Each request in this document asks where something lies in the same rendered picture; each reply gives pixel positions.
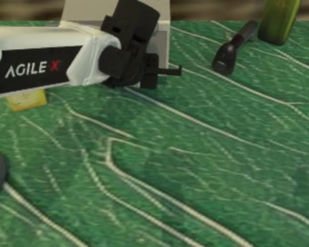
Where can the black handheld barcode scanner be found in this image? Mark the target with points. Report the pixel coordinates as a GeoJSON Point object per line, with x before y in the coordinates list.
{"type": "Point", "coordinates": [226, 55]}

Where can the green bottle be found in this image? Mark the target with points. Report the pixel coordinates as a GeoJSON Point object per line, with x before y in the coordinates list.
{"type": "Point", "coordinates": [279, 19]}

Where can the yellow block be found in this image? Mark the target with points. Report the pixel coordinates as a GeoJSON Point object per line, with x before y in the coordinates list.
{"type": "Point", "coordinates": [28, 101]}

